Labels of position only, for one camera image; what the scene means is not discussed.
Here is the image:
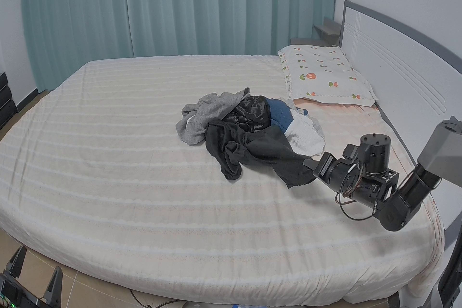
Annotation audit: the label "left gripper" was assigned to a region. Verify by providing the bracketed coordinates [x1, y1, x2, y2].
[0, 245, 64, 308]

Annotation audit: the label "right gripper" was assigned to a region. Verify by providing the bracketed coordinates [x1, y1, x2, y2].
[313, 151, 361, 193]

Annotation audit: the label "black T-shirt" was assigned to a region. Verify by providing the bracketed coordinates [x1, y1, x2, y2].
[205, 121, 314, 189]

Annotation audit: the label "white garment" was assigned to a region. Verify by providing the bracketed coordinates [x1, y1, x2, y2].
[285, 108, 326, 155]

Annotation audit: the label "dark blue garment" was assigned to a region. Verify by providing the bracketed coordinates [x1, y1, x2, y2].
[266, 98, 294, 131]

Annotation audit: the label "white printed pillow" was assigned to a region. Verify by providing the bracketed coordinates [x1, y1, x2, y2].
[277, 45, 379, 107]

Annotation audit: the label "black shiny garment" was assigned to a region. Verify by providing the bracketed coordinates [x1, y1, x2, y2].
[222, 95, 272, 132]

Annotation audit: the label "grey garment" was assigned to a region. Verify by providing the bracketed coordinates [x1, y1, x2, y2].
[176, 87, 251, 146]

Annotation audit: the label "grey bedside table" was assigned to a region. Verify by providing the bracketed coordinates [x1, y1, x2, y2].
[290, 17, 343, 47]

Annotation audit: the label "bed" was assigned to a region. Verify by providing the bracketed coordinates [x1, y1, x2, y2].
[0, 0, 462, 304]

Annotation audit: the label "black chest of drawers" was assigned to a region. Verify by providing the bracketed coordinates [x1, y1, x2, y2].
[0, 72, 18, 130]

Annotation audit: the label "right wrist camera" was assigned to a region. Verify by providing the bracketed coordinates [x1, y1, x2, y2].
[342, 143, 359, 161]

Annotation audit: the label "black cable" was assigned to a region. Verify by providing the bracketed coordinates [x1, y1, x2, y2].
[129, 288, 181, 308]
[335, 191, 378, 221]

